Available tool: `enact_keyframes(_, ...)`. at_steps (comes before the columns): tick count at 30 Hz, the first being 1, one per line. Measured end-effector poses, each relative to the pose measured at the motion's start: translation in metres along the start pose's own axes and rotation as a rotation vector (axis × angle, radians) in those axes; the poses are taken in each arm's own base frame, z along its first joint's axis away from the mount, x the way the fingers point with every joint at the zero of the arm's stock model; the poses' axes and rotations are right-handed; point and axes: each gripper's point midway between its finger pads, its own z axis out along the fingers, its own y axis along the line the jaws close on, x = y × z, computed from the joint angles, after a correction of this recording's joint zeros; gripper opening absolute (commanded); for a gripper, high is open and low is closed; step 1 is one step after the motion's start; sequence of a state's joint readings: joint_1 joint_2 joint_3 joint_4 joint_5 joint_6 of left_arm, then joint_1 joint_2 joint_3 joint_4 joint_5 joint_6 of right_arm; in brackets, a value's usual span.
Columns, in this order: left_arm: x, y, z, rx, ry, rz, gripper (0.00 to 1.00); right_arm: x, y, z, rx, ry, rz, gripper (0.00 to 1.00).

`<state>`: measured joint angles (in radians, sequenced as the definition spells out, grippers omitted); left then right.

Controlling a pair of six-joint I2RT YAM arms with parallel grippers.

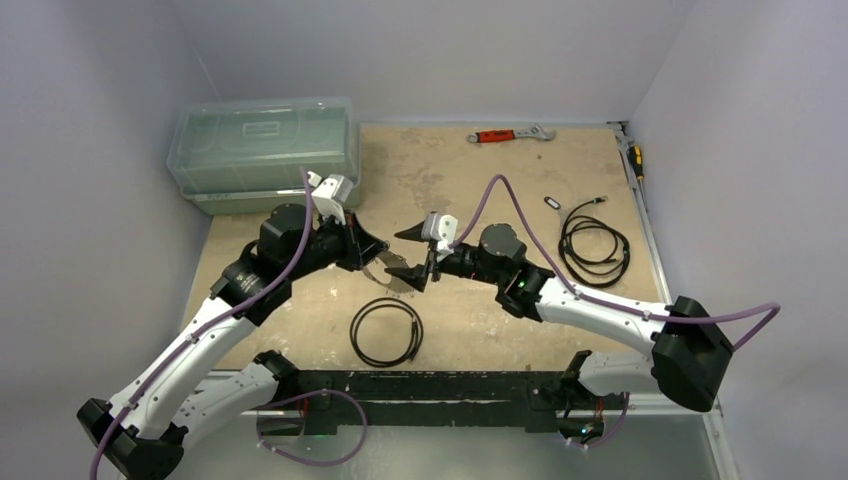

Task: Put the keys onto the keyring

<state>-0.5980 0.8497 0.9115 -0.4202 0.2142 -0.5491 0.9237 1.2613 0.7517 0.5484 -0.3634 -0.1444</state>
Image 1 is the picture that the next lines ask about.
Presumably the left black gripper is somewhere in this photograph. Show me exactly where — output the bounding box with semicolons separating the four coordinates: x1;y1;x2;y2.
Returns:
286;207;388;281

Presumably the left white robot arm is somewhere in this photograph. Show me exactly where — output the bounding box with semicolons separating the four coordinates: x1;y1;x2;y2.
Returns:
77;203;388;479

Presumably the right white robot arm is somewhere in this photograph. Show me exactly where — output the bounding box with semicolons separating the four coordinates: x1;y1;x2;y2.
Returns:
386;216;735;412

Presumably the clear green plastic storage box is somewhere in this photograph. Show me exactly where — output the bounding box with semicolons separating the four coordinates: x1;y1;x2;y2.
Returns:
166;97;361;216

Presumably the yellow black screwdriver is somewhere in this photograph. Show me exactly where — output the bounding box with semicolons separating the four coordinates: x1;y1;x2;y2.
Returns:
627;145;645;182

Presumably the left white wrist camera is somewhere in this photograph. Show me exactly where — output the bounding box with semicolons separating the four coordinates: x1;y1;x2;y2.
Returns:
307;171;354;225

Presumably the black coiled cable loop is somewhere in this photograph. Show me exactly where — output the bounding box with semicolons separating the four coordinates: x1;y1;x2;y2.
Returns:
349;297;425;369

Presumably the black key tag by cable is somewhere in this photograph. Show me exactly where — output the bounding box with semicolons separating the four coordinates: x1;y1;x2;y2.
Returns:
543;196;562;211

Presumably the red handled adjustable wrench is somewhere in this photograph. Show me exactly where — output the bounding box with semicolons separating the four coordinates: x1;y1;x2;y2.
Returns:
466;124;557;144

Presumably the black coiled ethernet cable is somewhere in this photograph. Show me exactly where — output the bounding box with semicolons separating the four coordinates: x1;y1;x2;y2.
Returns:
557;195;632;286

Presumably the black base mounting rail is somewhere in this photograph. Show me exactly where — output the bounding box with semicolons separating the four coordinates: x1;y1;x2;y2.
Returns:
277;370;624;435

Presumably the aluminium frame rail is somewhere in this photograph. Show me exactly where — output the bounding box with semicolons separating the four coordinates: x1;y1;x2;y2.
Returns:
205;369;725;420

